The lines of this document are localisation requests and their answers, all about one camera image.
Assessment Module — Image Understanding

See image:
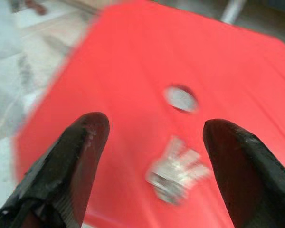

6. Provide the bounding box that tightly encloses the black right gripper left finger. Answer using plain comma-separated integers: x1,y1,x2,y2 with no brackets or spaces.
0,111,110,228

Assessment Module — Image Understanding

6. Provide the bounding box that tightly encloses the white furniture leg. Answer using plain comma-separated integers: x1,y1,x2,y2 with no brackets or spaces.
221,0,248,24

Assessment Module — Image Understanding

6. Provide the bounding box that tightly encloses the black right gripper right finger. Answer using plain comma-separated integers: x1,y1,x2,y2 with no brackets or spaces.
202,118,285,228

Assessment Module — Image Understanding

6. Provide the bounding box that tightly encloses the red plastic stool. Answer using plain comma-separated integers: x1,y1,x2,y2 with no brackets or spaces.
11,0,285,228

